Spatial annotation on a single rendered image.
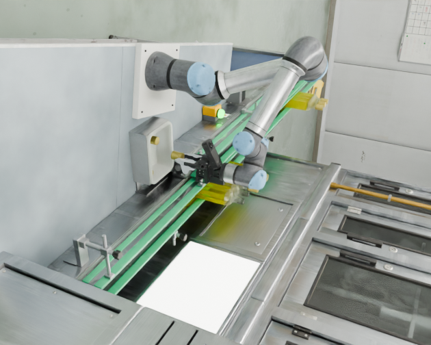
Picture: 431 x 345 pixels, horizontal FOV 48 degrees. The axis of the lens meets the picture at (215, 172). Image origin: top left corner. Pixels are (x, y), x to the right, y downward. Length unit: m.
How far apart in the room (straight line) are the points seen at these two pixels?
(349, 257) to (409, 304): 0.30
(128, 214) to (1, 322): 0.72
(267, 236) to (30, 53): 1.18
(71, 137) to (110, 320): 0.64
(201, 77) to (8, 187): 0.76
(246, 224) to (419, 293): 0.73
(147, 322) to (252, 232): 0.96
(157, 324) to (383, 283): 1.05
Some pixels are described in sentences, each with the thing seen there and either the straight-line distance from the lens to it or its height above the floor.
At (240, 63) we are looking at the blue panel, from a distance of 3.36.
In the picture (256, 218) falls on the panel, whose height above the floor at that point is 1.17.
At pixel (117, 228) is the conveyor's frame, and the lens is 1.81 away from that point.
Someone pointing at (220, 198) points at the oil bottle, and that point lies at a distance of 2.05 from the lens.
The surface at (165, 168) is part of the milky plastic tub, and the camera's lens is 2.03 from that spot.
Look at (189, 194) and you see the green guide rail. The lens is 2.00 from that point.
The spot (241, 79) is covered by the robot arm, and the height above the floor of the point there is 1.10.
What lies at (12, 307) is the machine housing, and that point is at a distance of 1.36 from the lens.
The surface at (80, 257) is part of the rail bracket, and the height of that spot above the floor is 0.86.
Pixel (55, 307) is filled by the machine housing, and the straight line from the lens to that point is 1.33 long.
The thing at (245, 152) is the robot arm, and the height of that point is 1.24.
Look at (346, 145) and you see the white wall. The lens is 8.45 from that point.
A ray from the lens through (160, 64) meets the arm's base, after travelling 1.84.
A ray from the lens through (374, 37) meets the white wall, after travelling 7.82.
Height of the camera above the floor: 1.79
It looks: 23 degrees down
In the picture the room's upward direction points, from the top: 104 degrees clockwise
